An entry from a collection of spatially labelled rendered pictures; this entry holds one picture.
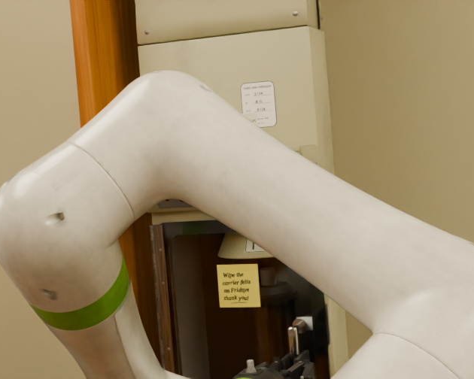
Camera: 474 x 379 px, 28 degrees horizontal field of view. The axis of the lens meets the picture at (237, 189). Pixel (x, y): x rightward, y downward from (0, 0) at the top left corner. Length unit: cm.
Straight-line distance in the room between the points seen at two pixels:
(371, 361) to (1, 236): 39
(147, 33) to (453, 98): 66
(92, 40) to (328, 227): 92
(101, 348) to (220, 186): 28
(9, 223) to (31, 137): 140
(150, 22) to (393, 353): 108
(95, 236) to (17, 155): 142
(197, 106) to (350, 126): 111
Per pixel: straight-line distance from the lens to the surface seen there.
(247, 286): 166
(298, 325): 163
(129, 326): 110
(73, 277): 96
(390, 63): 203
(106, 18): 175
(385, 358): 75
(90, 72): 167
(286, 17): 163
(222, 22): 167
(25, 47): 234
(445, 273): 79
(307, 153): 154
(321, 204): 85
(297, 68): 162
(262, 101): 164
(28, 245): 93
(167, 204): 166
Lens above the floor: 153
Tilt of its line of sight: 3 degrees down
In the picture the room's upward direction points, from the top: 5 degrees counter-clockwise
